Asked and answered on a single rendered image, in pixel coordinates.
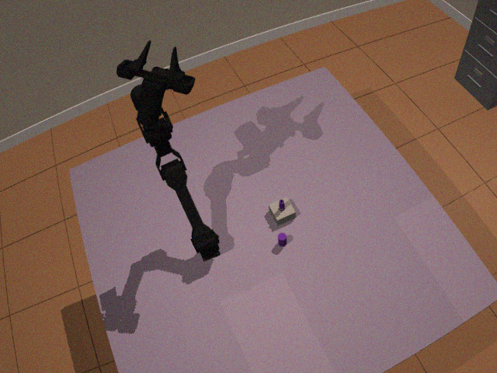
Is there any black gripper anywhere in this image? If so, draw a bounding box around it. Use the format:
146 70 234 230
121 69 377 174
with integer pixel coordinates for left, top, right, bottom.
116 40 195 108

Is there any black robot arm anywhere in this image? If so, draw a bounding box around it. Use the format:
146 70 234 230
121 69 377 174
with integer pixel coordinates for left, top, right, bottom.
130 85 220 261

